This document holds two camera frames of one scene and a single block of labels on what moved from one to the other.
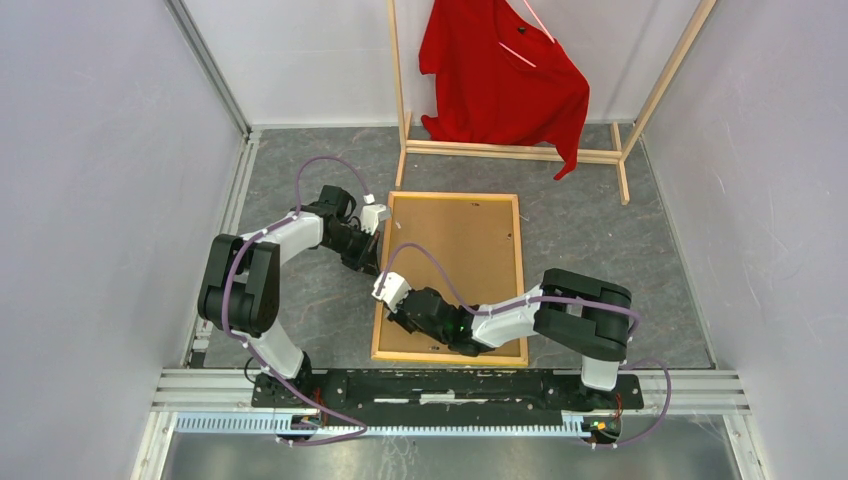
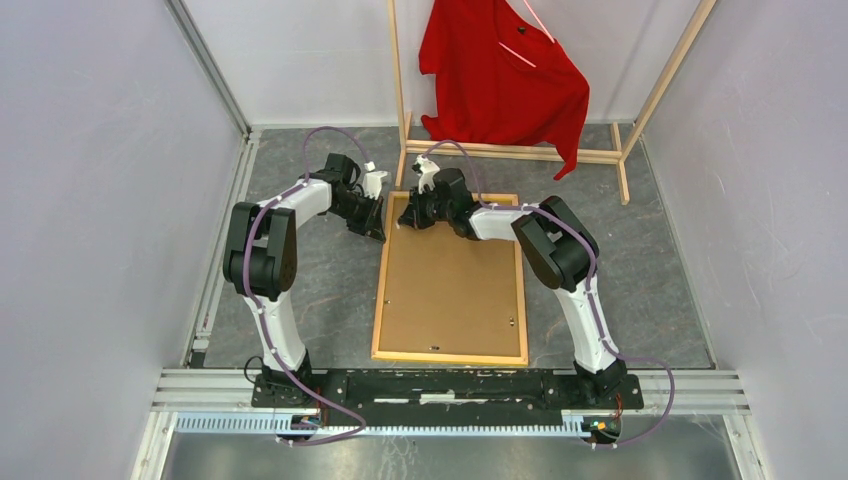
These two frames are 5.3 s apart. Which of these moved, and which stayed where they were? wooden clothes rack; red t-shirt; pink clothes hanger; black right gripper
Moved: black right gripper
Stayed: pink clothes hanger; wooden clothes rack; red t-shirt
